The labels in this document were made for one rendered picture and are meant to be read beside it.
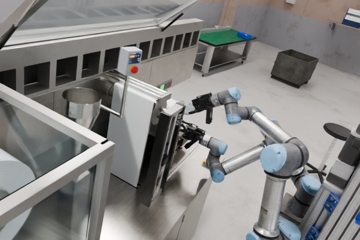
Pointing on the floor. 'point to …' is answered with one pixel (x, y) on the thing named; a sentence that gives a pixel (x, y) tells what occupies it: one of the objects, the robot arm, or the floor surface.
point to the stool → (339, 134)
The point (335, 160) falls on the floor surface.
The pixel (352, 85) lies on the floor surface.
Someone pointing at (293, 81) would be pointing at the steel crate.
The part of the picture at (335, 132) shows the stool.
